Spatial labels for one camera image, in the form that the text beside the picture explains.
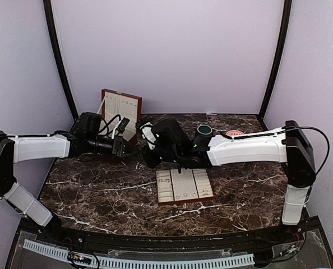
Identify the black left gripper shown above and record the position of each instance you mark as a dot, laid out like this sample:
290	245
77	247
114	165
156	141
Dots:
119	147

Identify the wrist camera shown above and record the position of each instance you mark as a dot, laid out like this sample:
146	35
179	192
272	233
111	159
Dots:
90	125
163	134

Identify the red open jewelry box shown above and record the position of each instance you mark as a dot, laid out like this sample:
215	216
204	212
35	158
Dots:
127	106

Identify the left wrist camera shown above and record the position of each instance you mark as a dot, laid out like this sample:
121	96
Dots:
90	125

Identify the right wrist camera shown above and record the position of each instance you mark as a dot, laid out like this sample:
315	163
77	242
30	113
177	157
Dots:
163	134

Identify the red white patterned bowl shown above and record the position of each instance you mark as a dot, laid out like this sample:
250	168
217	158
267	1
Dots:
233	133

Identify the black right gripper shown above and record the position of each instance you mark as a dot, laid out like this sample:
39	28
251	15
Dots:
151	162

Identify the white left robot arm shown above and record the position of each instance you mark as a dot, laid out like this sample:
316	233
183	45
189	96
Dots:
15	149

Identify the white slotted cable duct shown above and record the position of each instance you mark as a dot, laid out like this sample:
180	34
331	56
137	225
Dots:
134	260

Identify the right black frame post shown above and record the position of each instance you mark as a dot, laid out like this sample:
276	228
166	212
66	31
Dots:
287	7

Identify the black front table rail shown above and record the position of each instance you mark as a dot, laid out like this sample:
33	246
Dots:
255	240

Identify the black frame post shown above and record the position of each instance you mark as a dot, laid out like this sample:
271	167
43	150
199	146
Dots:
58	58
287	7

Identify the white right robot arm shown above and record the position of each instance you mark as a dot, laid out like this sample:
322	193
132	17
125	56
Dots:
288	145

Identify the left black frame post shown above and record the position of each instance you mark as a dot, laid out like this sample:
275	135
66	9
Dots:
58	58

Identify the dark green mug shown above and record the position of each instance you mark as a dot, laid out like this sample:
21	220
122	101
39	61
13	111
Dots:
203	134

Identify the red jewelry tray insert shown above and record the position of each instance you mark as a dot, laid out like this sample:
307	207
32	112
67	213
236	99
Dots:
188	185

